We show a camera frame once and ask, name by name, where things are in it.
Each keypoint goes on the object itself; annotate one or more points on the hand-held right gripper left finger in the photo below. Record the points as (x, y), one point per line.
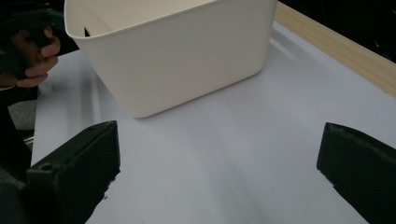
(77, 168)

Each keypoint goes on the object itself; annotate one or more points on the white plastic storage bin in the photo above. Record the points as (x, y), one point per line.
(174, 62)

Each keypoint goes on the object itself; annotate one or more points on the wooden table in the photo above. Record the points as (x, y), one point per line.
(342, 49)

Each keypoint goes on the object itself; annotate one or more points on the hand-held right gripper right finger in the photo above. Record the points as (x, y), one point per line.
(364, 168)

